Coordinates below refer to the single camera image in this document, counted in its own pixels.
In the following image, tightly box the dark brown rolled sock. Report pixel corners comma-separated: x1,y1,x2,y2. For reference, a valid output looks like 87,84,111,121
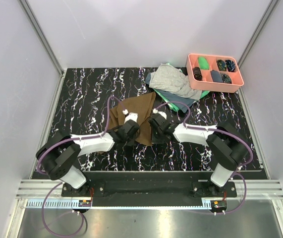
192,67,203,81

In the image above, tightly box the brown cloth napkin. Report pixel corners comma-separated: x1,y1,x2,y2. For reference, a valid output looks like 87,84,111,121
108,92,156,146

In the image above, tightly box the patterned sock top middle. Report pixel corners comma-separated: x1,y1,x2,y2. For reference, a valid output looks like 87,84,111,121
217,59,227,71

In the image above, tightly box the grey cloth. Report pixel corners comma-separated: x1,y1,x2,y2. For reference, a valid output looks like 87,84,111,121
149,64,202,100

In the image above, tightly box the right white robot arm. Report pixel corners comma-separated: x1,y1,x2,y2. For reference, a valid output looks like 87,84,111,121
149,114,253,197

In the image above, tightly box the dark patterned sock top right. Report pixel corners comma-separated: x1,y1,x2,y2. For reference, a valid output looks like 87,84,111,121
225,59,236,72

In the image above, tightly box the pink compartment tray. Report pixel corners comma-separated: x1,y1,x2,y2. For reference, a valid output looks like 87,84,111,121
186,53,244,93

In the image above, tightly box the green rolled sock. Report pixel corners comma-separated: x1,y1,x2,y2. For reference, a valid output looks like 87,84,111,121
198,57,209,70

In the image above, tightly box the green cloth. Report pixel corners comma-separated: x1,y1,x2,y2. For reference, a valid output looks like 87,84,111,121
148,63,209,113

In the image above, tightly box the patterned sock bottom right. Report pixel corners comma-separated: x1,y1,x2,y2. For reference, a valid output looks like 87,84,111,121
221,73,232,84

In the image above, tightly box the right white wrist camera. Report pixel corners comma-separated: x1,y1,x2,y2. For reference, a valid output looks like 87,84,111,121
153,108,167,119

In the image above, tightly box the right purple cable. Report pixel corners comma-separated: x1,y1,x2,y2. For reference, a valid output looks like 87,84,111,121
155,101,254,215

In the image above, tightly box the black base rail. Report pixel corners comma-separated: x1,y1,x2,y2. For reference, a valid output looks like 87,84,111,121
61,171,237,209

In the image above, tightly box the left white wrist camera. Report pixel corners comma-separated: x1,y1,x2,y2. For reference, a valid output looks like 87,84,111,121
122,109,138,123

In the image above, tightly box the purple cable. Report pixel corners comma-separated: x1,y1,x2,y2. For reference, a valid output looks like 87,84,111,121
36,96,127,236
155,101,254,215

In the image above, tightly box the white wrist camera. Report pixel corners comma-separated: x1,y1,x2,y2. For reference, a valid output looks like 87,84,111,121
153,108,167,119
122,109,138,123

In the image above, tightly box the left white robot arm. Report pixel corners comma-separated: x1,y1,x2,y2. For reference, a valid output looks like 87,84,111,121
36,119,140,196

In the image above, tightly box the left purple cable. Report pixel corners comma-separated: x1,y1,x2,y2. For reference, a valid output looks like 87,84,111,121
36,96,127,236

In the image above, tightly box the blue grey rolled sock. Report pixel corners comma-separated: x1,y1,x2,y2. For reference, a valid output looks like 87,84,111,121
211,70,223,83

